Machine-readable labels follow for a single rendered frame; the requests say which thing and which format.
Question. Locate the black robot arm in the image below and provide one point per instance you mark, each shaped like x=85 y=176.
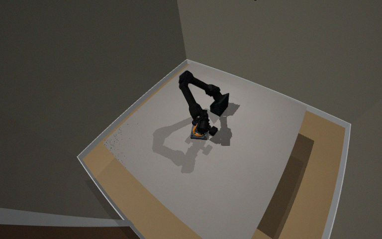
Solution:
x=194 y=108

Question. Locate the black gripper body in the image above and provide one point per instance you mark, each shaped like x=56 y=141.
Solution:
x=212 y=131

